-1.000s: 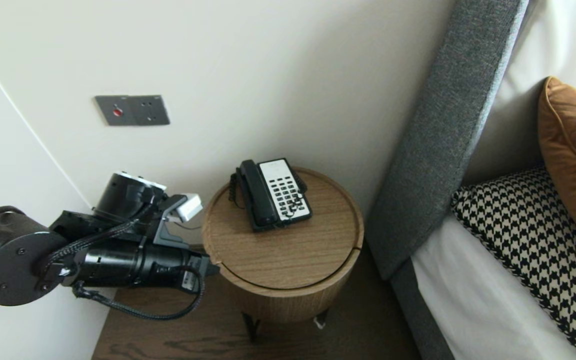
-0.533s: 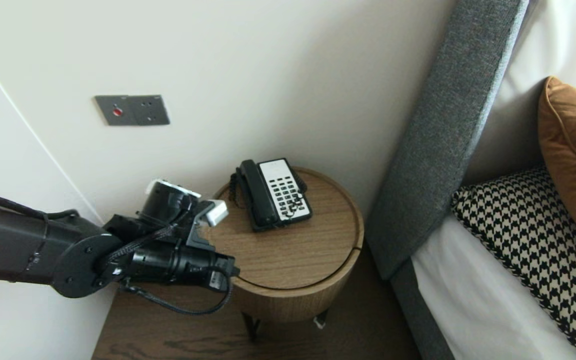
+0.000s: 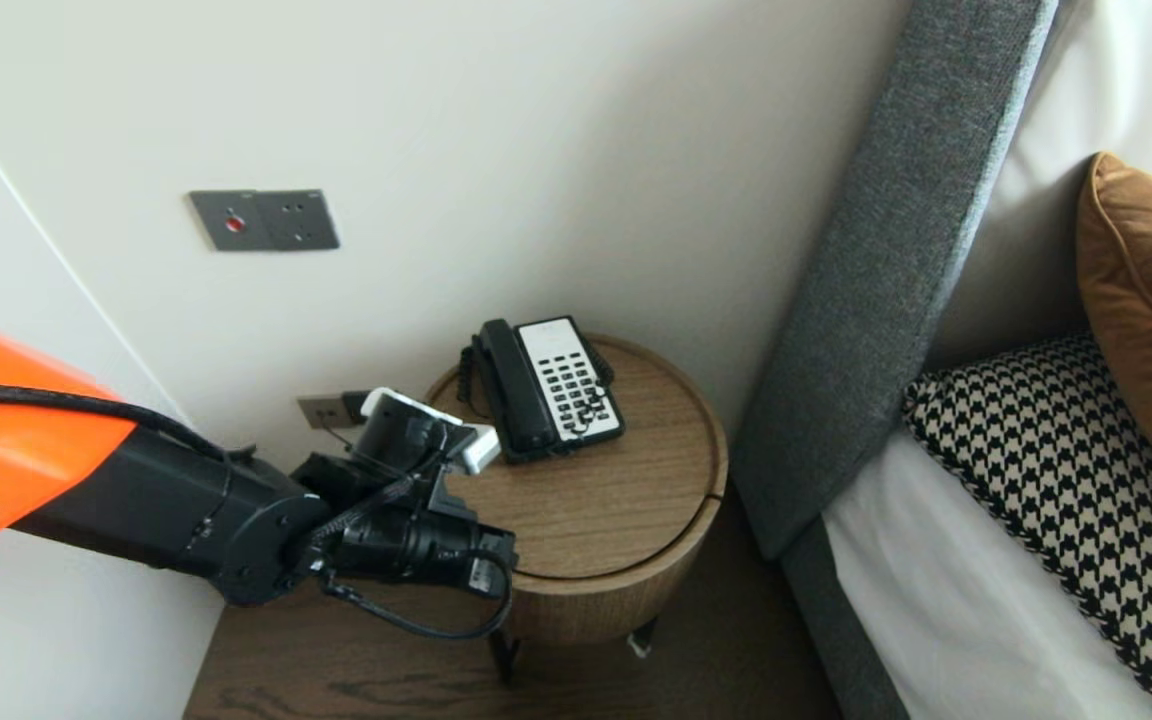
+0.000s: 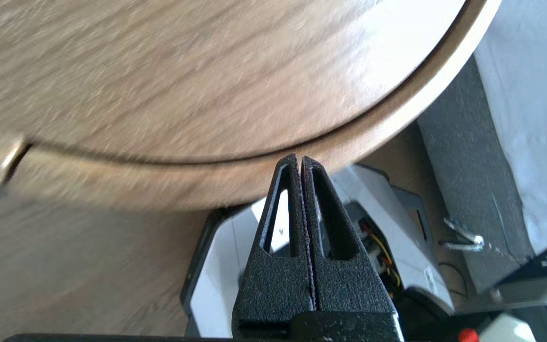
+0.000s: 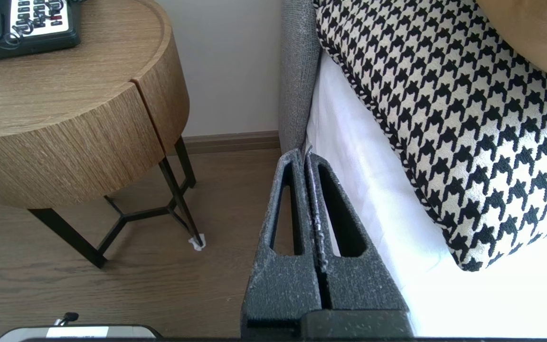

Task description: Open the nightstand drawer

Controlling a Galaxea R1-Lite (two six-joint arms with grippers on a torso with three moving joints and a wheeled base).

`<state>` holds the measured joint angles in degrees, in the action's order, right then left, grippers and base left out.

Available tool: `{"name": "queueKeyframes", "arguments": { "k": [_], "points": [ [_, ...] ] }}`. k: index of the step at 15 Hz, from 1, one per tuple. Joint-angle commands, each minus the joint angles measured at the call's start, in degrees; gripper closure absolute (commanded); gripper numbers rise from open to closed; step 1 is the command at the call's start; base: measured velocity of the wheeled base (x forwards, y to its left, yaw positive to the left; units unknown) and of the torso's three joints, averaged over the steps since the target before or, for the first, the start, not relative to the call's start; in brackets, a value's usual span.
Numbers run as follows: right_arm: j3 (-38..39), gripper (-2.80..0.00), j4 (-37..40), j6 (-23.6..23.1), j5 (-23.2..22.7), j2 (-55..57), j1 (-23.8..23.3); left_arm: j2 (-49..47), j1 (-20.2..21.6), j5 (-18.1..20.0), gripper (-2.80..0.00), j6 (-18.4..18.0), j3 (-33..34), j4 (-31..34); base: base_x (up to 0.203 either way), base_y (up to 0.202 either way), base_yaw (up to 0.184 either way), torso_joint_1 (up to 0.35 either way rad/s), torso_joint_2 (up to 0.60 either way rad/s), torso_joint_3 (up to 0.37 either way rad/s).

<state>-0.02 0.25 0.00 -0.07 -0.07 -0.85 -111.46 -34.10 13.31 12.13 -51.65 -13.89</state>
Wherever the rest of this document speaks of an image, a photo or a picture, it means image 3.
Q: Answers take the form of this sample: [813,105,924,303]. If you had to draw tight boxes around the black metal table legs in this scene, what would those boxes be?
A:
[488,618,659,689]

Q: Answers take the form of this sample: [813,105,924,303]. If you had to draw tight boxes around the black telephone handset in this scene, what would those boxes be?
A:
[479,320,563,457]

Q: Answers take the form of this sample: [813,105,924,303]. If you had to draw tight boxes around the black telephone base white keypad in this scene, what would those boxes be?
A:
[471,317,627,466]

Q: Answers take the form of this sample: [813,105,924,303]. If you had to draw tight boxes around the white bed sheet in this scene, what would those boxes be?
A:
[821,430,1152,720]

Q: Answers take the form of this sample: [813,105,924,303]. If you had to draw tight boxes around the grey fabric headboard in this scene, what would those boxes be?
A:
[731,0,1062,563]

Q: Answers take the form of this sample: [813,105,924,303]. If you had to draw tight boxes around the black white houndstooth pillow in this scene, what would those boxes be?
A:
[901,333,1152,720]

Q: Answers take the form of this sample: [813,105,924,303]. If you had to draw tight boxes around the beige upholstered headboard panel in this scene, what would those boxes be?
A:
[921,155,1102,373]

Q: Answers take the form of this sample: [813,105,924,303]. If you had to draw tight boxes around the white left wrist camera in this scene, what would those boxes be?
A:
[446,423,504,477]

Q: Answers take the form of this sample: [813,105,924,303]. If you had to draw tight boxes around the beige wall data socket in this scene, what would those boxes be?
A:
[298,396,357,431]

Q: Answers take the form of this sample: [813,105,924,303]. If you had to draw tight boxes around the grey wall switch panel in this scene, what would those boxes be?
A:
[189,188,341,252]

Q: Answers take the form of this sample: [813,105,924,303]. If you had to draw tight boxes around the grey fabric bed frame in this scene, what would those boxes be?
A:
[779,518,912,720]

